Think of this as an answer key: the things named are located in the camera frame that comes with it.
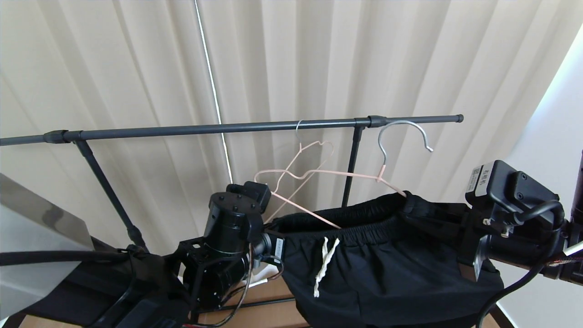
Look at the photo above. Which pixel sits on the beige curtain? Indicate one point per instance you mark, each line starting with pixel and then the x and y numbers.
pixel 114 68

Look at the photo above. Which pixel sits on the black clothes rack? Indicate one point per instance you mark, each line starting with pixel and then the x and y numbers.
pixel 182 130

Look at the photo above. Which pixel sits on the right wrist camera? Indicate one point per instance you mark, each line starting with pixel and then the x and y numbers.
pixel 510 187

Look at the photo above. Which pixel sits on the pink clothes hanger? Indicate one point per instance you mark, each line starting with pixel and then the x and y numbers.
pixel 346 174
pixel 285 184

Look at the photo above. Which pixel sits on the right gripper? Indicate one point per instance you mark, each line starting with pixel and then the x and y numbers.
pixel 473 246

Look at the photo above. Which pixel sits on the black shorts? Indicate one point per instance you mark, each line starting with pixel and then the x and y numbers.
pixel 387 273

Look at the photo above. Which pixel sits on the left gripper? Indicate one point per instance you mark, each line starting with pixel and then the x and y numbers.
pixel 271 249

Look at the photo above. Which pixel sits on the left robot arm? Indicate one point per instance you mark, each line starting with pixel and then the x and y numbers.
pixel 227 223

